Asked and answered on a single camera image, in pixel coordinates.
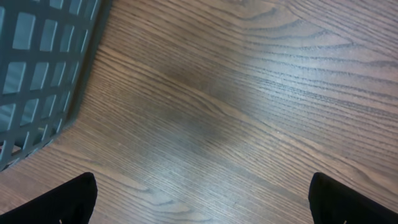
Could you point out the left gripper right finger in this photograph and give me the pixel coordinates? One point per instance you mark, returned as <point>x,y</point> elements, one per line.
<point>331,202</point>

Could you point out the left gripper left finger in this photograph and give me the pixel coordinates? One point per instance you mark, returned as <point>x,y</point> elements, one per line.
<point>72,202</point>

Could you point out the grey plastic mesh basket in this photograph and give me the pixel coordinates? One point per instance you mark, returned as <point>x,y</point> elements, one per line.
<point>47,50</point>

